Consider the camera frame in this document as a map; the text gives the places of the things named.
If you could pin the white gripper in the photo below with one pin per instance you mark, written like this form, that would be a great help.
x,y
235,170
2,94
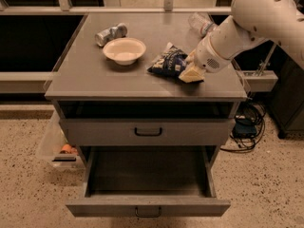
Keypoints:
x,y
206,57

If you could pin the blue chip bag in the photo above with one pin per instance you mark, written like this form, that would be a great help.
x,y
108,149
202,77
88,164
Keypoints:
x,y
171,63

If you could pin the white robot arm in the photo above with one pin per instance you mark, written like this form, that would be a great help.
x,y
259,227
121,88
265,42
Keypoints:
x,y
250,23

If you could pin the grey drawer cabinet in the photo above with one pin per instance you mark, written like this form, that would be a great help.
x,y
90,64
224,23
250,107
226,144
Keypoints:
x,y
103,104

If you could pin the closed grey upper drawer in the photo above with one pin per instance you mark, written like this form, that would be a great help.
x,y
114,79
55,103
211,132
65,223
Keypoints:
x,y
93,132

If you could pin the open grey lower drawer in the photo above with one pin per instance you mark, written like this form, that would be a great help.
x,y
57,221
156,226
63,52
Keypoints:
x,y
148,182

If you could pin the clear plastic water bottle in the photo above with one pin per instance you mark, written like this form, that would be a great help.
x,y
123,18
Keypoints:
x,y
201,24

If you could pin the white bowl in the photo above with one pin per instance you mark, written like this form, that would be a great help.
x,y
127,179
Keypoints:
x,y
124,51

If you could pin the silver soda can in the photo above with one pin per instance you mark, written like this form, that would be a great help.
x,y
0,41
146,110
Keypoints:
x,y
109,34

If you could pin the blue box on floor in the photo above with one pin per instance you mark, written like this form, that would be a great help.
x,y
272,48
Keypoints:
x,y
244,129

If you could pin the dark cabinet at right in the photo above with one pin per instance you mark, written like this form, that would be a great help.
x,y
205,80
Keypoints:
x,y
287,100

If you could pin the orange object in bin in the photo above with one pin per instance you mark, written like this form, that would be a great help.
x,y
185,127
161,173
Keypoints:
x,y
68,149

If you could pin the clear plastic storage bin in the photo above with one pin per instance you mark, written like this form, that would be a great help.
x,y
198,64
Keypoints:
x,y
50,149

